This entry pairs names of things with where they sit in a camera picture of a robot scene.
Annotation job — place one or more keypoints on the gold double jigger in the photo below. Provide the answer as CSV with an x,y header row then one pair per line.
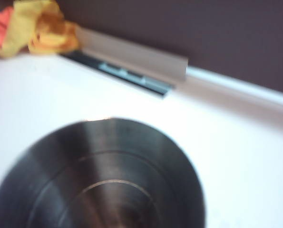
x,y
108,178

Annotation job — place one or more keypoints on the wide brown desk divider panel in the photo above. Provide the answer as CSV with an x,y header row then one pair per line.
x,y
203,23

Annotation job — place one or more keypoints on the yellow cloth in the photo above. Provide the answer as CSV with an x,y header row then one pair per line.
x,y
43,31

